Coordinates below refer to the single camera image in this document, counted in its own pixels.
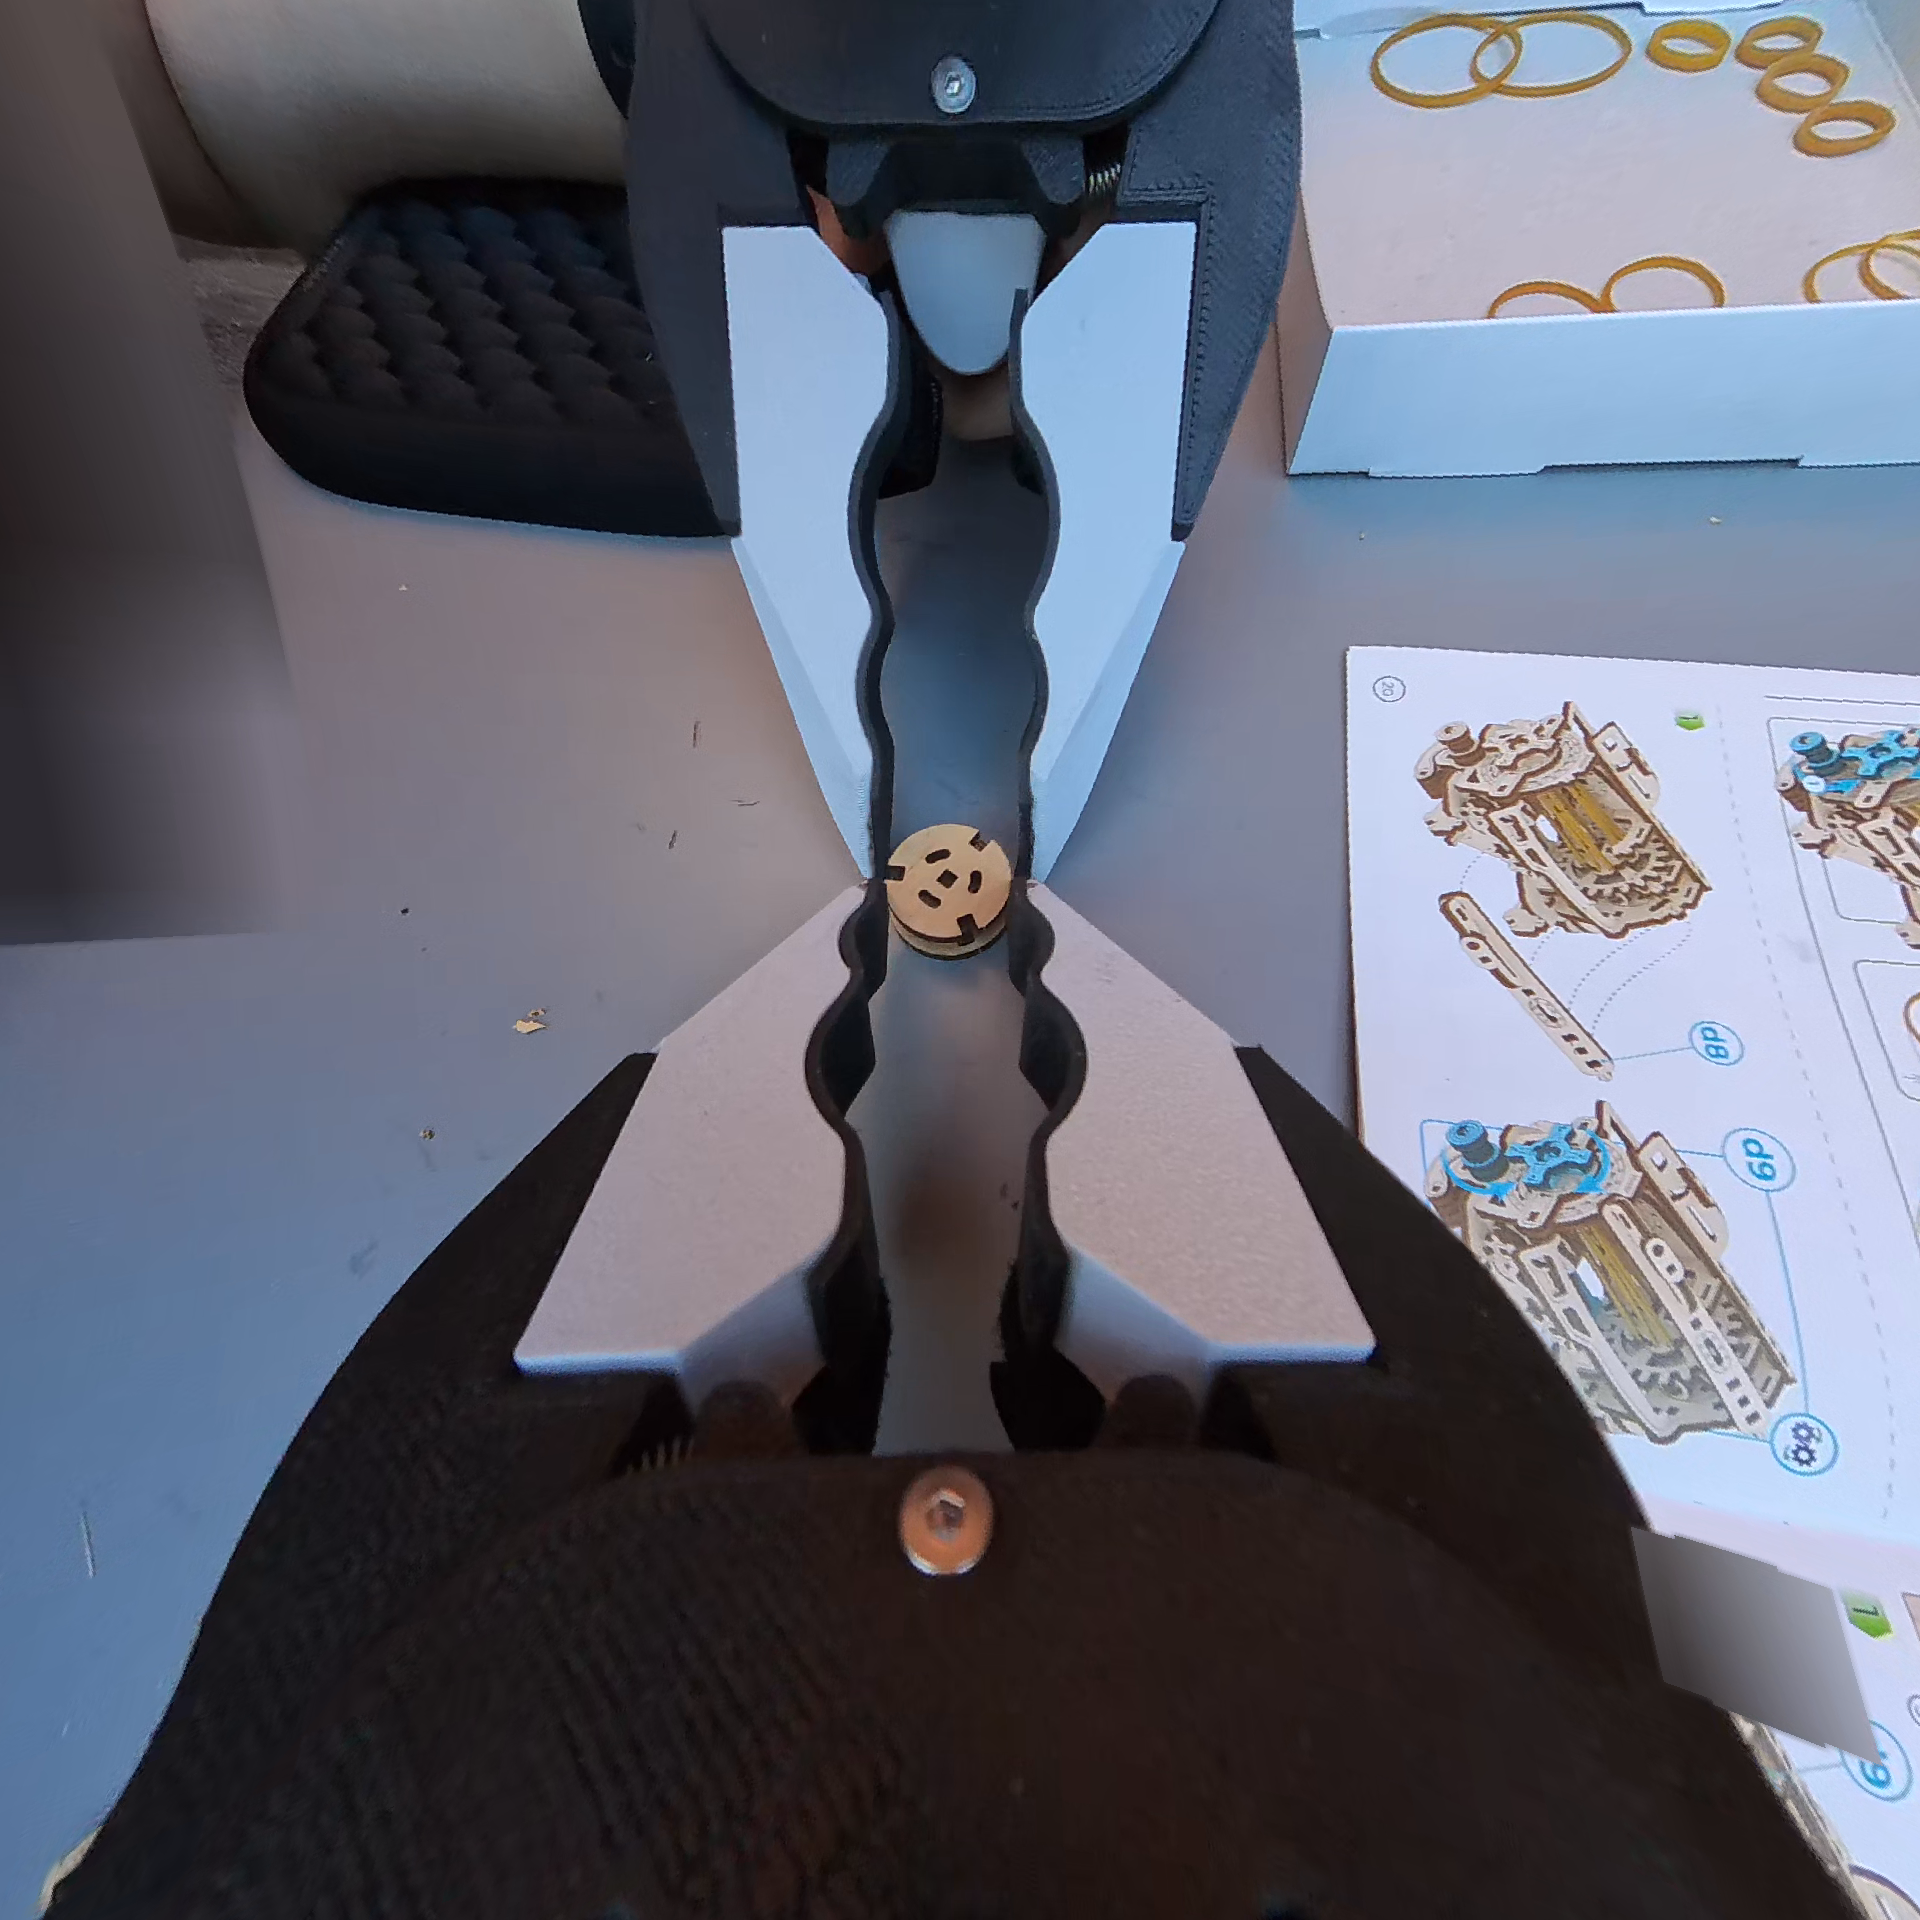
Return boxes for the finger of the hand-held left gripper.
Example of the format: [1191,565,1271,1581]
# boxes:
[1014,224,1202,886]
[722,224,905,877]

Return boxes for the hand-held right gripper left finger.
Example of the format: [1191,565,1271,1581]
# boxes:
[513,882,887,1453]

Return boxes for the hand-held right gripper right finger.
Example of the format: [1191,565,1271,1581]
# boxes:
[990,877,1381,1453]

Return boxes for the notched round wooden disc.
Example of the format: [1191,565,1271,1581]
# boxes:
[884,825,1018,941]

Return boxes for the grey desk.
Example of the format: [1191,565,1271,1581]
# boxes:
[0,301,1920,1920]

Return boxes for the person's left hand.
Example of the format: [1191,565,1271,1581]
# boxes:
[917,367,1024,446]

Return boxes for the illustrated instruction booklet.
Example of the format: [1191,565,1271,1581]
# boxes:
[1345,646,1920,1920]

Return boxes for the black bumpy pad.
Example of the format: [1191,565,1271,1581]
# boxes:
[243,179,722,543]

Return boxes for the white cardboard box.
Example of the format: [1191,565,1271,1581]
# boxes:
[1282,0,1920,478]

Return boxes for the cluster of tan rubber rings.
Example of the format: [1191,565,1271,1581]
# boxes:
[1369,6,1920,323]

